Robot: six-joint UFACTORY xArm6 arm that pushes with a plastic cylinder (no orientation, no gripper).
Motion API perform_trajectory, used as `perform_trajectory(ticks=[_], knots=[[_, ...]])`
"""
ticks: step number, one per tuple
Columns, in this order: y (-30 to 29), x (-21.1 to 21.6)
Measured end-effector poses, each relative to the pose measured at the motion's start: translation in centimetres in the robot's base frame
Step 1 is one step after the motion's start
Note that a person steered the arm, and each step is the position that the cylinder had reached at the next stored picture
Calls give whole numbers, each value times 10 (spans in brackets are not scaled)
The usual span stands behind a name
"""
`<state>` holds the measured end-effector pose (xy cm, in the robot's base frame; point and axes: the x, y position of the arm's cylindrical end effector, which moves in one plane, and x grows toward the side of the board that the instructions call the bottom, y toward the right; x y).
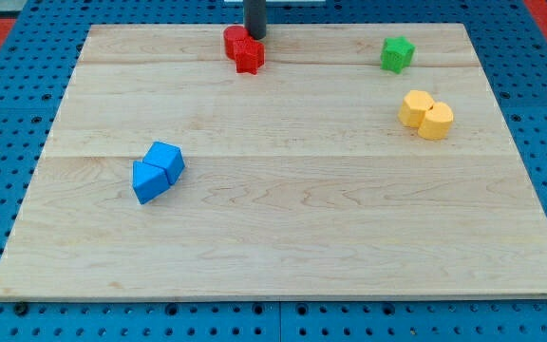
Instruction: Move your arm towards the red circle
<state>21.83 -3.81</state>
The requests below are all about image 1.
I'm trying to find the red circle block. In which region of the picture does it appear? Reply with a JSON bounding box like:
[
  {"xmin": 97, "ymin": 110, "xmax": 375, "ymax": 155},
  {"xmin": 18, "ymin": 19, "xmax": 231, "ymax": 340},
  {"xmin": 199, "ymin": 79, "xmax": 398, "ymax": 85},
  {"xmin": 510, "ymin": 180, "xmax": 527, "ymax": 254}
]
[{"xmin": 223, "ymin": 25, "xmax": 249, "ymax": 60}]

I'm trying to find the light wooden board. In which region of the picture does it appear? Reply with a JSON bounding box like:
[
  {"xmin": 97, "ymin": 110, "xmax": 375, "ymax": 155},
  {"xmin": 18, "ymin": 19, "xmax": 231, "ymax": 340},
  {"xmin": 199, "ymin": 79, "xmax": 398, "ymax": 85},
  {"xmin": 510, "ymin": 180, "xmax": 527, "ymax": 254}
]
[{"xmin": 0, "ymin": 24, "xmax": 547, "ymax": 302}]

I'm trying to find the blue cube block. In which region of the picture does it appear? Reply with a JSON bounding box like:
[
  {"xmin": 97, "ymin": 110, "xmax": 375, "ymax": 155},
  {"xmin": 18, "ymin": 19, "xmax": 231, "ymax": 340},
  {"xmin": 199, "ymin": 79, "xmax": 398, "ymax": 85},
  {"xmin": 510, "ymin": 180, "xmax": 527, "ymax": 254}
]
[{"xmin": 142, "ymin": 142, "xmax": 185, "ymax": 185}]

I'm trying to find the red star block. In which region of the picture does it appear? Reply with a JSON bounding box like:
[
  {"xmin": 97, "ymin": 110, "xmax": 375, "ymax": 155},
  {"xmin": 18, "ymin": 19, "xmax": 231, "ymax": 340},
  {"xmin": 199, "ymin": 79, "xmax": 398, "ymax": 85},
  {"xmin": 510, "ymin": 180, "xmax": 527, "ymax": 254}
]
[{"xmin": 233, "ymin": 37, "xmax": 265, "ymax": 75}]

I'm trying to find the blue triangle block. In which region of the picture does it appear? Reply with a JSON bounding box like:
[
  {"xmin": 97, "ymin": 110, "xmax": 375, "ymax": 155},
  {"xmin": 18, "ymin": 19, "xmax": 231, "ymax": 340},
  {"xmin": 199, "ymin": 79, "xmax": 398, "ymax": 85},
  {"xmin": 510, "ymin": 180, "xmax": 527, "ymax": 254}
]
[{"xmin": 132, "ymin": 161, "xmax": 170, "ymax": 204}]

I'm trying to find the yellow hexagon block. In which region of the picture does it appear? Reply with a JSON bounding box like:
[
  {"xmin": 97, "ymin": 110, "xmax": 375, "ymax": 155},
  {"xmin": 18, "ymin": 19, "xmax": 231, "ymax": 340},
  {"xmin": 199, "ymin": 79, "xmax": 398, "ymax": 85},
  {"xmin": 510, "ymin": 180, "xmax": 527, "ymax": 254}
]
[{"xmin": 398, "ymin": 90, "xmax": 435, "ymax": 128}]

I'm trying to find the yellow heart block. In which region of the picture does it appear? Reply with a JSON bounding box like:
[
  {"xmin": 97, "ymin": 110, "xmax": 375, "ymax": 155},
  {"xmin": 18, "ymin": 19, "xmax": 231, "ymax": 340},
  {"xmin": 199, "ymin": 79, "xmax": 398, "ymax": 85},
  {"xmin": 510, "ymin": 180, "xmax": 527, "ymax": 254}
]
[{"xmin": 417, "ymin": 102, "xmax": 454, "ymax": 141}]

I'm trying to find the green star block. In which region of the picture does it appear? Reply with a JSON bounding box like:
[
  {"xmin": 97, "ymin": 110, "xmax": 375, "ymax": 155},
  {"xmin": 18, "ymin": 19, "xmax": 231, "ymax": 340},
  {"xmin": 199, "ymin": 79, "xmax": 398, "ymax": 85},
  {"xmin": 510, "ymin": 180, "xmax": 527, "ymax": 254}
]
[{"xmin": 380, "ymin": 36, "xmax": 416, "ymax": 74}]

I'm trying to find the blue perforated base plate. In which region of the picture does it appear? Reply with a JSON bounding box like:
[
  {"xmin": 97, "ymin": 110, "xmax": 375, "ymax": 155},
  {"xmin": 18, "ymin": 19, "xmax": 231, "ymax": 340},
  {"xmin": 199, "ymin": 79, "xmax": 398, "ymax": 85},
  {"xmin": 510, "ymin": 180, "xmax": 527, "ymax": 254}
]
[{"xmin": 0, "ymin": 0, "xmax": 547, "ymax": 341}]

